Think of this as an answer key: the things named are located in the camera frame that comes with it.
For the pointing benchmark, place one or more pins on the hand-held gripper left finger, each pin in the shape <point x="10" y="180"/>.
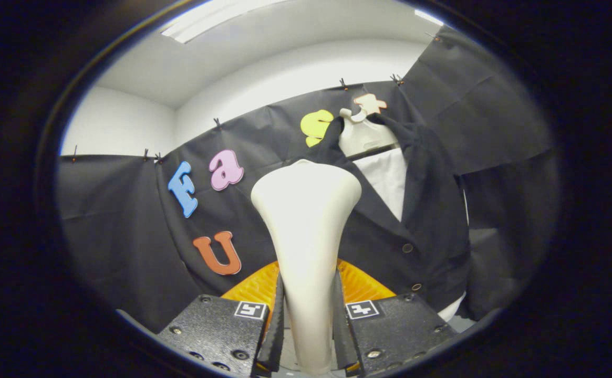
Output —
<point x="277" y="325"/>

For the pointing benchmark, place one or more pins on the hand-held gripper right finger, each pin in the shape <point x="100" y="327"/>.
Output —
<point x="340" y="325"/>

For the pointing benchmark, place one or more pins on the white garment steamer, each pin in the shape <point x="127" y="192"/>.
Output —
<point x="306" y="220"/>

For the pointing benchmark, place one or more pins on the black button jacket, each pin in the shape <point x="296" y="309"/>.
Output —
<point x="432" y="236"/>

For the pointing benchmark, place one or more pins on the black backdrop cloth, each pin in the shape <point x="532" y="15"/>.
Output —
<point x="116" y="220"/>

